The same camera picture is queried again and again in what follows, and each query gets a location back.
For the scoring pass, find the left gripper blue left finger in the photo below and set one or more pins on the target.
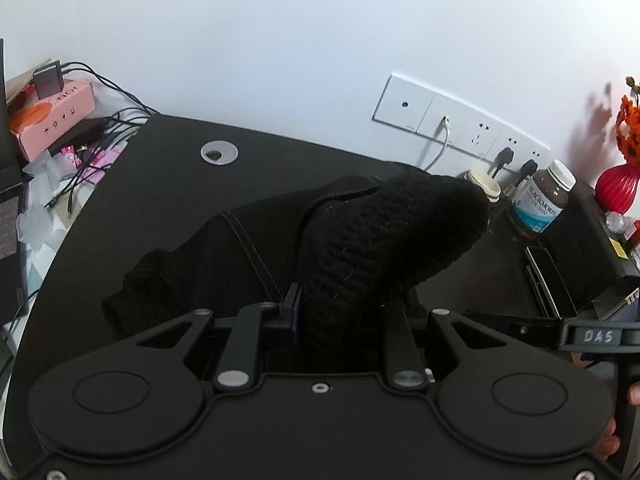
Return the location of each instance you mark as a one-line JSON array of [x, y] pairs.
[[259, 335]]

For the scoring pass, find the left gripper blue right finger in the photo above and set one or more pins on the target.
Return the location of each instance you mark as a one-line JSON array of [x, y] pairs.
[[405, 370]]

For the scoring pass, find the person right hand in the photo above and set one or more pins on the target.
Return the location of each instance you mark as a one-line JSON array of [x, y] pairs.
[[617, 376]]

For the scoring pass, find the dark phone on desk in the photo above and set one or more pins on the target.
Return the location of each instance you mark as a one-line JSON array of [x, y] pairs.
[[549, 283]]

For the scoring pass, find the black box on desk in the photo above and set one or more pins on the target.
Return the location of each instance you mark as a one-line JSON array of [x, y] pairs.
[[589, 257]]

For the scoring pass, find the red ribbed vase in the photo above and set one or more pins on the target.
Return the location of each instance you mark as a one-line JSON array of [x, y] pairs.
[[617, 187]]

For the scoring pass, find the brown fish oil bottle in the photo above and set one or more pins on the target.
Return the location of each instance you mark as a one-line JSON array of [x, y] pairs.
[[541, 199]]

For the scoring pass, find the black power plug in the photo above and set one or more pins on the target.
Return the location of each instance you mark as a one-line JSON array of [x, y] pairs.
[[503, 158], [526, 171]]

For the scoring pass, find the silver desk grommet left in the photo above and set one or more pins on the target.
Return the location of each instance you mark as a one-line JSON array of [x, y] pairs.
[[219, 153]]

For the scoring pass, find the laptop computer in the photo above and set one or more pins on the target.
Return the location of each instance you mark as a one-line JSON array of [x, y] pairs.
[[12, 274]]

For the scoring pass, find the pink power strip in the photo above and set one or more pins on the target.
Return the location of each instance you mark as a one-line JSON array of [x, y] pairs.
[[39, 123]]

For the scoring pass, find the black charger adapter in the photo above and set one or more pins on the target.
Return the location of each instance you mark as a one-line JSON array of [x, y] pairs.
[[48, 80]]

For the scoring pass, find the white wall socket panel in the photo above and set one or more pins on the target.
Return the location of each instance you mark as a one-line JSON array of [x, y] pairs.
[[435, 115]]

